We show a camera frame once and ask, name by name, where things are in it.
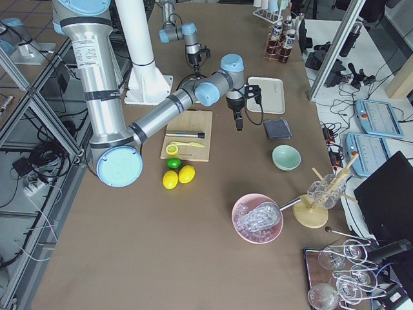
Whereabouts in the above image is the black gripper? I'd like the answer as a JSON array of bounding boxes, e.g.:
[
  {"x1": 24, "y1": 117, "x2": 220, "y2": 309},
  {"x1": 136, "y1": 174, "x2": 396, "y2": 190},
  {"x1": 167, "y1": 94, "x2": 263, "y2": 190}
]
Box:
[
  {"x1": 226, "y1": 84, "x2": 262, "y2": 131},
  {"x1": 186, "y1": 45, "x2": 210, "y2": 79}
]

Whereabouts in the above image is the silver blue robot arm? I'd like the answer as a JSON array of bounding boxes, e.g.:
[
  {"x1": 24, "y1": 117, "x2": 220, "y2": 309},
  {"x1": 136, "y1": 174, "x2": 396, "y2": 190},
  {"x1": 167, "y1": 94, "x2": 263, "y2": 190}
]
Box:
[
  {"x1": 159, "y1": 0, "x2": 210, "y2": 79},
  {"x1": 52, "y1": 1, "x2": 261, "y2": 187}
]

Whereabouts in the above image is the cream rabbit tray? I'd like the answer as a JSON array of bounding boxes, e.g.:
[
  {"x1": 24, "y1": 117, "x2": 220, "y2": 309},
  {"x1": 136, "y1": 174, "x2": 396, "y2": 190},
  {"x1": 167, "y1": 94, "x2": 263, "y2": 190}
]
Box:
[{"x1": 248, "y1": 76, "x2": 285, "y2": 115}]

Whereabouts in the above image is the wine glass rack tray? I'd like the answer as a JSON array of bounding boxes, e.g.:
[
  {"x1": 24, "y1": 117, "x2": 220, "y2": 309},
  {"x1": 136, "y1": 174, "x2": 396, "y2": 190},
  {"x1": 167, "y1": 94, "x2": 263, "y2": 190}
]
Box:
[{"x1": 303, "y1": 238, "x2": 388, "y2": 309}]

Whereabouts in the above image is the steel muddler black tip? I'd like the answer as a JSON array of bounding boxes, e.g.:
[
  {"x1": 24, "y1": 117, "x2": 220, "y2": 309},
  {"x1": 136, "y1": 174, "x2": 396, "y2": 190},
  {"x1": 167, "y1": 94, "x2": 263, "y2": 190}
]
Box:
[{"x1": 165, "y1": 132, "x2": 205, "y2": 139}]

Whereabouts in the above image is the grey folded cloth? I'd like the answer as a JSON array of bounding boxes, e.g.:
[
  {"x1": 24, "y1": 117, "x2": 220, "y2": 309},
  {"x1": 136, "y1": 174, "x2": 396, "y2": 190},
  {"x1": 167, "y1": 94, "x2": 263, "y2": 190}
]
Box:
[{"x1": 264, "y1": 118, "x2": 292, "y2": 140}]

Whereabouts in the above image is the green ceramic bowl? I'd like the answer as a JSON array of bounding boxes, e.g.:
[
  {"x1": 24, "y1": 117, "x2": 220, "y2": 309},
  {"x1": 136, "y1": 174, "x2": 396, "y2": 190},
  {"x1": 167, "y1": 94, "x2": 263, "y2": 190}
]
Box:
[{"x1": 272, "y1": 145, "x2": 301, "y2": 171}]

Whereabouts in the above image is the yellow plastic knife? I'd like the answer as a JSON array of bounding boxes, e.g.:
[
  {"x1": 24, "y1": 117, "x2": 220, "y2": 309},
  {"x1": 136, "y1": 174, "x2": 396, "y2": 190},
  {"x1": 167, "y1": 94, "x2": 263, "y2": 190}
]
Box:
[{"x1": 170, "y1": 141, "x2": 205, "y2": 148}]

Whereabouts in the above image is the halved lemon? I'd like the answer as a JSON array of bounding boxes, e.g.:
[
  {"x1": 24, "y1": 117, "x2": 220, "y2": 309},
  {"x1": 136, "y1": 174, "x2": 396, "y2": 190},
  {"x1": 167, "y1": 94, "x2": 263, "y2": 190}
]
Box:
[{"x1": 165, "y1": 143, "x2": 179, "y2": 156}]

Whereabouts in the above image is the tea bottle front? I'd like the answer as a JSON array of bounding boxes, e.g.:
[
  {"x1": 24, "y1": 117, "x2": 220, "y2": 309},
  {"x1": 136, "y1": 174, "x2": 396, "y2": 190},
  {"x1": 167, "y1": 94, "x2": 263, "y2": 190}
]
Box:
[{"x1": 278, "y1": 29, "x2": 296, "y2": 63}]

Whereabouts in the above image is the tea bottle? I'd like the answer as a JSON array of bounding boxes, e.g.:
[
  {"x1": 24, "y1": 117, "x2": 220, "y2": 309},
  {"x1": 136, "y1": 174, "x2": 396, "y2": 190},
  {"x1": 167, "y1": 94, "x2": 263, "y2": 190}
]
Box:
[
  {"x1": 282, "y1": 15, "x2": 292, "y2": 34},
  {"x1": 278, "y1": 29, "x2": 296, "y2": 63},
  {"x1": 268, "y1": 22, "x2": 282, "y2": 48}
]

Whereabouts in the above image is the tea bottle middle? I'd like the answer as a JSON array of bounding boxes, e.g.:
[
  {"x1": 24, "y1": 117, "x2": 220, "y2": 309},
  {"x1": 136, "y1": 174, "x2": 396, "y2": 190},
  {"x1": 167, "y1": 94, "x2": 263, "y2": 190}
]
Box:
[{"x1": 268, "y1": 22, "x2": 282, "y2": 48}]

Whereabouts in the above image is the whole yellow lemon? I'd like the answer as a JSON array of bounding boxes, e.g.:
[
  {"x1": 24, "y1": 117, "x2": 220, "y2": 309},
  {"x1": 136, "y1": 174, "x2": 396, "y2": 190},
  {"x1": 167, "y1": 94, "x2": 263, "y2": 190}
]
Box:
[
  {"x1": 178, "y1": 165, "x2": 196, "y2": 183},
  {"x1": 162, "y1": 170, "x2": 179, "y2": 190}
]

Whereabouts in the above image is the green lime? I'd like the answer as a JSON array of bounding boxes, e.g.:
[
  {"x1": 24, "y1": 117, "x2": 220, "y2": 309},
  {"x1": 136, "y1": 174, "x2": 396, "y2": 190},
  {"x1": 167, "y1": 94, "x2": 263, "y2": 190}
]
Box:
[{"x1": 166, "y1": 158, "x2": 181, "y2": 169}]

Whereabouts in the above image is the white cup rack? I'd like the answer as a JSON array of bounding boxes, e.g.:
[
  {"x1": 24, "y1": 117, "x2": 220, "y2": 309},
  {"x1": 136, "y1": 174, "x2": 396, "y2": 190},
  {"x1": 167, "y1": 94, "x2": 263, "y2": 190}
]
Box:
[{"x1": 253, "y1": 0, "x2": 290, "y2": 25}]

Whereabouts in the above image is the tea bottle back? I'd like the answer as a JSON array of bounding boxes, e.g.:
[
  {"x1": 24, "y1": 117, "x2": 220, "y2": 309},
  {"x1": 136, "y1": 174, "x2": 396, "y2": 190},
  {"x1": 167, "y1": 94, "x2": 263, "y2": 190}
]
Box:
[{"x1": 282, "y1": 15, "x2": 292, "y2": 34}]

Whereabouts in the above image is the steel ice scoop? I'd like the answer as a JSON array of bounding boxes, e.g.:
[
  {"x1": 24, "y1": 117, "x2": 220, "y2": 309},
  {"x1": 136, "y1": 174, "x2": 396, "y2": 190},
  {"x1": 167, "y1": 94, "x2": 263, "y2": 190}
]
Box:
[{"x1": 236, "y1": 197, "x2": 301, "y2": 233}]

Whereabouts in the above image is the clear glass mug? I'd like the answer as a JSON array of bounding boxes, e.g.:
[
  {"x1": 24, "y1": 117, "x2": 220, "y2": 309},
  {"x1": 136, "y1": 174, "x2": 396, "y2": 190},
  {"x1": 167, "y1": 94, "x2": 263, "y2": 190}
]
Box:
[{"x1": 307, "y1": 174, "x2": 345, "y2": 209}]

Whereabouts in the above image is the wooden mug tree stand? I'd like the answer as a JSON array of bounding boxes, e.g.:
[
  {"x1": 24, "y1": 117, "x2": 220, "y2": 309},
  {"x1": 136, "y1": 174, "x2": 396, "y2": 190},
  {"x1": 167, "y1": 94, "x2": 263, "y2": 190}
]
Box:
[{"x1": 293, "y1": 152, "x2": 358, "y2": 229}]

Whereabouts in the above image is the pink bowl with ice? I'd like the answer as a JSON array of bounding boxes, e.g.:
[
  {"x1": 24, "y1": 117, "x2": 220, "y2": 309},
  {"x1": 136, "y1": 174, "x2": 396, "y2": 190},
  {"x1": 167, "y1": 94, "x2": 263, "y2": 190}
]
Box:
[{"x1": 232, "y1": 193, "x2": 283, "y2": 244}]

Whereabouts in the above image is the blue teach pendant far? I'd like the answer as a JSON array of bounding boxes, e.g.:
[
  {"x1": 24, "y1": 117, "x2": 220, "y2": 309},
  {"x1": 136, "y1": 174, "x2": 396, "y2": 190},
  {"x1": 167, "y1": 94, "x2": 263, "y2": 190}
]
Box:
[{"x1": 355, "y1": 99, "x2": 404, "y2": 138}]

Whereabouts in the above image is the blue teach pendant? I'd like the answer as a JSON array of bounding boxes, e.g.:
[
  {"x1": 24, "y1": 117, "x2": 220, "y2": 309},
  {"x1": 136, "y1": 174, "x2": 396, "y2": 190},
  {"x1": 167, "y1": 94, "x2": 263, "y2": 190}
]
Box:
[
  {"x1": 355, "y1": 99, "x2": 404, "y2": 138},
  {"x1": 345, "y1": 132, "x2": 392, "y2": 178}
]

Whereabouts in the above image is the blue teach pendant near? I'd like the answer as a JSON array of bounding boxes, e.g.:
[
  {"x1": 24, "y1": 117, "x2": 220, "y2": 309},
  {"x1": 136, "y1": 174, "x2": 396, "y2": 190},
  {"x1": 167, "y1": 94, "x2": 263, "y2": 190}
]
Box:
[{"x1": 345, "y1": 132, "x2": 392, "y2": 178}]

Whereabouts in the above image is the black monitor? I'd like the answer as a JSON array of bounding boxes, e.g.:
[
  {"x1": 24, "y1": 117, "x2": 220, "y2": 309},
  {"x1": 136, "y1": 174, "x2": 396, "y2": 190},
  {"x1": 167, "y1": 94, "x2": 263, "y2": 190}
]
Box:
[{"x1": 354, "y1": 151, "x2": 412, "y2": 242}]

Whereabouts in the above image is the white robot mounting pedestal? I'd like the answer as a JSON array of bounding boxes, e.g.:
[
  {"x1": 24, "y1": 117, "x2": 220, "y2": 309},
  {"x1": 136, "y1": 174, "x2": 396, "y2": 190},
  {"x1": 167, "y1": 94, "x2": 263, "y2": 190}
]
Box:
[{"x1": 116, "y1": 0, "x2": 171, "y2": 105}]

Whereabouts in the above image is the copper wire bottle rack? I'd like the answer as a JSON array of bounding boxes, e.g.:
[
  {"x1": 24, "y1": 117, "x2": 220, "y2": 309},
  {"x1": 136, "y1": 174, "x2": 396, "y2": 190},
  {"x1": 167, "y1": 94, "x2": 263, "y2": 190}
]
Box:
[{"x1": 263, "y1": 27, "x2": 285, "y2": 61}]

